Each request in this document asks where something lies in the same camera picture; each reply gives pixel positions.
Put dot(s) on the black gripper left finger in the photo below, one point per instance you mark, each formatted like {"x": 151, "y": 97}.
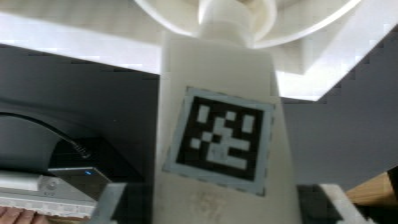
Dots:
{"x": 105, "y": 209}

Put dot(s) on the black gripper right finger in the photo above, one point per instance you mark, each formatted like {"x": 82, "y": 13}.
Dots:
{"x": 343, "y": 205}

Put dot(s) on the white stool leg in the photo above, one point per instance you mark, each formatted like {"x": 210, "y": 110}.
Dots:
{"x": 224, "y": 171}

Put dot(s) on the white round stool seat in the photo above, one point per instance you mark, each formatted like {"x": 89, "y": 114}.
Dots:
{"x": 286, "y": 18}

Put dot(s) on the silver box device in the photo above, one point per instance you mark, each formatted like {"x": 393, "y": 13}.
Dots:
{"x": 55, "y": 195}

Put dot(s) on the white front border rail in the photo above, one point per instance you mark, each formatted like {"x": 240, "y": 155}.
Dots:
{"x": 71, "y": 42}

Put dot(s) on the white border rail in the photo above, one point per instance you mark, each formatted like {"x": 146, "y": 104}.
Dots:
{"x": 316, "y": 59}
{"x": 71, "y": 42}

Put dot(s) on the white right border rail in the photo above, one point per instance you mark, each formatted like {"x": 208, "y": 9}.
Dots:
{"x": 316, "y": 59}

